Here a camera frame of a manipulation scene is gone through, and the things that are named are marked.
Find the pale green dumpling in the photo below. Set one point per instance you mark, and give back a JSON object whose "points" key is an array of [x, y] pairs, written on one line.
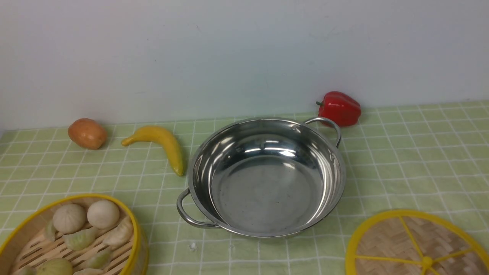
{"points": [[99, 261]]}

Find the yellow banana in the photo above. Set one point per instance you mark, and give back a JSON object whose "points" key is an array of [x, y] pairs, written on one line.
{"points": [[163, 137]]}

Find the green round bun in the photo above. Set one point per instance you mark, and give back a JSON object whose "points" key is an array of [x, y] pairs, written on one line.
{"points": [[56, 266]]}

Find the red bell pepper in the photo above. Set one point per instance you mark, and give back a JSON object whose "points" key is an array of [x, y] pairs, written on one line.
{"points": [[340, 108]]}

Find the green crescent dumpling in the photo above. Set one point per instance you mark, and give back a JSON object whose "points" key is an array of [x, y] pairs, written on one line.
{"points": [[81, 239]]}

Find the stainless steel pot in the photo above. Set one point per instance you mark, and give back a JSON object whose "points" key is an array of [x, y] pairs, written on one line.
{"points": [[265, 177]]}

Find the green checkered tablecloth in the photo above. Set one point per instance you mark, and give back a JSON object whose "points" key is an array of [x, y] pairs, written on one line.
{"points": [[433, 158]]}

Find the white crescent dumpling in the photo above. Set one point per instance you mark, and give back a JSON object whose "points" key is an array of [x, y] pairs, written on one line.
{"points": [[121, 234]]}

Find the yellow rimmed bamboo steamer basket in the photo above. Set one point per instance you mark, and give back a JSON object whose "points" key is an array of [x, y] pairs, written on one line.
{"points": [[27, 245]]}

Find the white pleated bun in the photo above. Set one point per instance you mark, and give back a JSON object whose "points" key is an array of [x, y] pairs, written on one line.
{"points": [[69, 218]]}

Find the white round bun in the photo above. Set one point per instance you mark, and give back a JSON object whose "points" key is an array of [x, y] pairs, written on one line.
{"points": [[103, 214]]}

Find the yellow rimmed bamboo steamer lid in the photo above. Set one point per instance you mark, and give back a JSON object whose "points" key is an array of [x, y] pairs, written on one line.
{"points": [[410, 242]]}

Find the green dumpling rear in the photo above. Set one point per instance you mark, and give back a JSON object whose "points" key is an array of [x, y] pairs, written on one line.
{"points": [[50, 232]]}

